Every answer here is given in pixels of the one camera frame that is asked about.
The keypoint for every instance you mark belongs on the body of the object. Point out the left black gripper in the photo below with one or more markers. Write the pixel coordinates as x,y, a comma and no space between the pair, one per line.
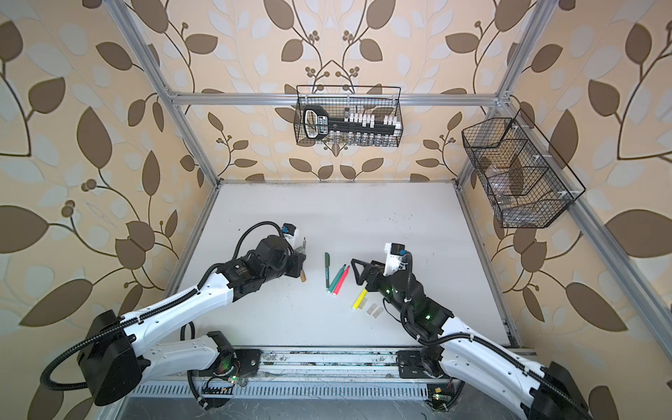
297,259

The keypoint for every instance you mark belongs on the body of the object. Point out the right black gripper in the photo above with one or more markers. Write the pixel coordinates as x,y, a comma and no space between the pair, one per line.
371,269

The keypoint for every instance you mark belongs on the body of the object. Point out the dark green pen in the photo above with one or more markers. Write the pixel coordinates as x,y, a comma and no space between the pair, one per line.
327,262

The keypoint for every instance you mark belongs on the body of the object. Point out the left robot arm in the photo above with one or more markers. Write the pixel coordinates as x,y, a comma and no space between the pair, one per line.
121,352

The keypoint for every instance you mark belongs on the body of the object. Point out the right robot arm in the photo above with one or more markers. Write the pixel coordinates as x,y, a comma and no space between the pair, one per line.
528,389

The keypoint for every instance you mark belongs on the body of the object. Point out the yellow highlighter marker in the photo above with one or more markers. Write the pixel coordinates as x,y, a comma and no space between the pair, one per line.
361,297

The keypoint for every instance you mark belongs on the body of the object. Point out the pink highlighter marker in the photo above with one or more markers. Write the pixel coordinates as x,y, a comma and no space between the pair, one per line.
344,276

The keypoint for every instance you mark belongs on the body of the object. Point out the green highlighter marker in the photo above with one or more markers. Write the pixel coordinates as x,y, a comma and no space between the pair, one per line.
337,278

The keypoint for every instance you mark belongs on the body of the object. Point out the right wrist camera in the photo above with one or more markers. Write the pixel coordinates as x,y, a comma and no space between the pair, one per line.
395,260

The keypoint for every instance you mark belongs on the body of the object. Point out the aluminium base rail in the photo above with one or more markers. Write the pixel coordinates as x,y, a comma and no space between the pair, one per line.
393,374

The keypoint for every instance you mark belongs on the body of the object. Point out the black socket rail tool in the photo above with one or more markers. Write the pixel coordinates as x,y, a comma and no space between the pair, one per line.
347,124

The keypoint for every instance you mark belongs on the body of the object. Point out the rear black wire basket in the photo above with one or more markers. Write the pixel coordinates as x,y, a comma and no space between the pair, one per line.
388,98

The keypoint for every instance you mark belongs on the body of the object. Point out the black wire basket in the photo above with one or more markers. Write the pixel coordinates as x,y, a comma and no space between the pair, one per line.
388,98
527,181

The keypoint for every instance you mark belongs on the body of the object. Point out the right black wire basket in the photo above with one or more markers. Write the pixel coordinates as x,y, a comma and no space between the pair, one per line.
527,181

